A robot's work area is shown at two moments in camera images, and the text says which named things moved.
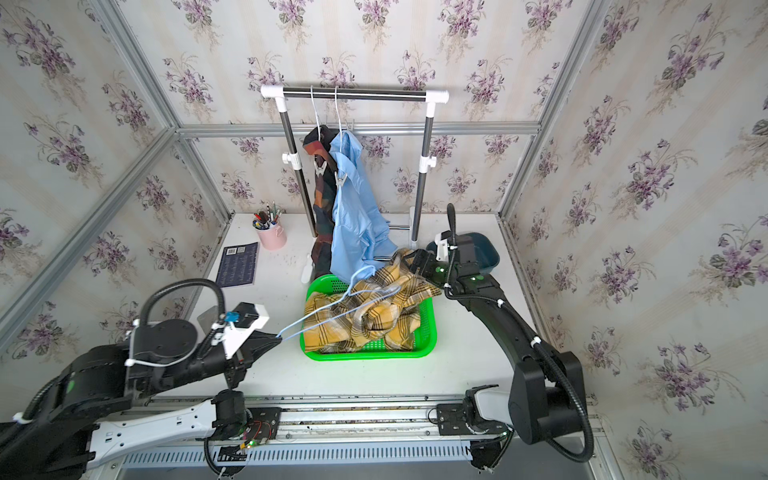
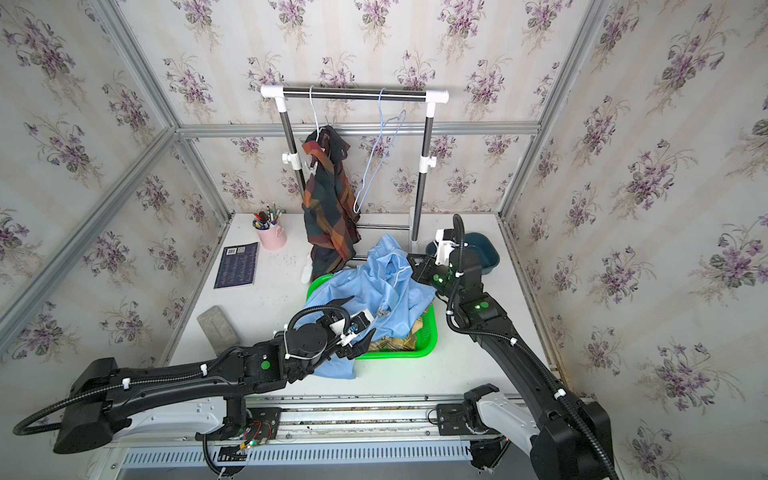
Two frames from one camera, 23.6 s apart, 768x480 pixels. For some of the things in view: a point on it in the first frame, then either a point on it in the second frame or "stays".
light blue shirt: (362, 231) → (385, 285)
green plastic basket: (374, 349) stays
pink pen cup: (270, 232) stays
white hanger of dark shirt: (316, 116) stays
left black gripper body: (237, 366) → (349, 351)
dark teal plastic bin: (486, 254) stays
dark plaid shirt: (322, 142) stays
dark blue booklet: (237, 265) stays
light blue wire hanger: (292, 330) → (355, 210)
